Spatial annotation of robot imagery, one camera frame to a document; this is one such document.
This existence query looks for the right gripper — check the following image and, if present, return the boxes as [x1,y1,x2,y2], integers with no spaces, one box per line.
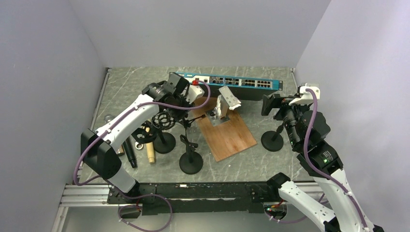
[261,92,309,147]

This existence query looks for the tripod shock mount stand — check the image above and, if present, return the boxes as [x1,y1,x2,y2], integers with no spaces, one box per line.
[151,111,206,130]

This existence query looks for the shock mount desk stand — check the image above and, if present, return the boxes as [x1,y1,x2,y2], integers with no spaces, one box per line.
[132,121,176,154]

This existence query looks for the yellow foam microphone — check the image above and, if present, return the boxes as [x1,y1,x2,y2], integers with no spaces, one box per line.
[144,126,156,164]

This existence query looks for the clip desk mic stand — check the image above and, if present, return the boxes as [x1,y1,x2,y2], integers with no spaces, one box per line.
[179,135,204,174]

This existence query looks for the black handheld microphone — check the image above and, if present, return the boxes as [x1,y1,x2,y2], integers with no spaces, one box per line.
[122,138,137,168]

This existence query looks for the silver mesh glitter microphone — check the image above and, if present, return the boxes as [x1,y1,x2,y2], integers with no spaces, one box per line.
[103,115,126,158]

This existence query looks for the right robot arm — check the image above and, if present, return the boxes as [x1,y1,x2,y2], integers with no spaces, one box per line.
[261,88,383,232]

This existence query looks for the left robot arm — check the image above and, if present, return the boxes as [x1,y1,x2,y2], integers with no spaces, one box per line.
[79,72,204,203]

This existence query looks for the wooden board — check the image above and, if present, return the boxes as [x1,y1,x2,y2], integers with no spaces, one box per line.
[188,110,257,162]

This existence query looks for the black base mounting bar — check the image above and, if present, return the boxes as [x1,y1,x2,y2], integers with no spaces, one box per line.
[107,182,288,218]

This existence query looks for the blue network switch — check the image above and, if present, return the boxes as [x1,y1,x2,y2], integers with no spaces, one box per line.
[177,72,283,101]

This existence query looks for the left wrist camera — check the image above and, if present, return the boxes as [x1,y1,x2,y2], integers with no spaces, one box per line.
[186,84,205,104]

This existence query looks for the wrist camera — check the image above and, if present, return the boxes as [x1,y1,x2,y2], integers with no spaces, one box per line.
[186,84,205,104]
[288,83,321,105]

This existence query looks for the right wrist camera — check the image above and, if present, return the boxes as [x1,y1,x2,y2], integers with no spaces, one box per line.
[288,83,321,105]

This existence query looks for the white hinged bracket fixture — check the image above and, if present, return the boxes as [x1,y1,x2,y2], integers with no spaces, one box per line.
[206,86,241,127]

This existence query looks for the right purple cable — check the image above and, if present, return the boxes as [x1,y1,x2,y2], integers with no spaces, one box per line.
[265,88,369,232]

